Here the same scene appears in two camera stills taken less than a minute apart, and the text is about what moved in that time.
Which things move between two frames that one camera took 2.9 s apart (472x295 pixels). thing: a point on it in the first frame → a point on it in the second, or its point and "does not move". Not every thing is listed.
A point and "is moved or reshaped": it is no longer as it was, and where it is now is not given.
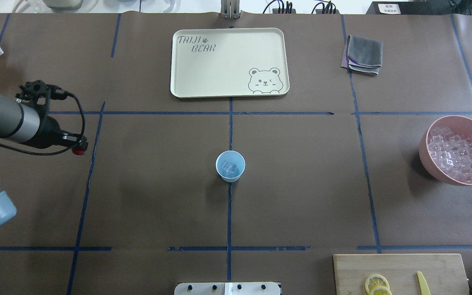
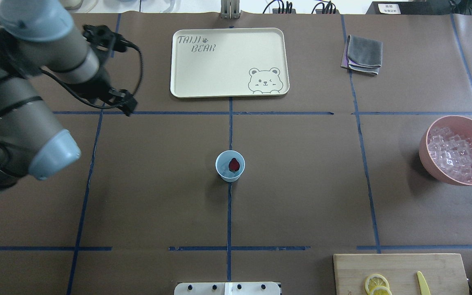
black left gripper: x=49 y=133 → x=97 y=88
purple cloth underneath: x=347 y=62 does not move
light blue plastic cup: x=230 y=164 does not move
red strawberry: x=78 y=151 is moved or reshaped
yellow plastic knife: x=424 y=286 does not move
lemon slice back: x=369 y=286 does not move
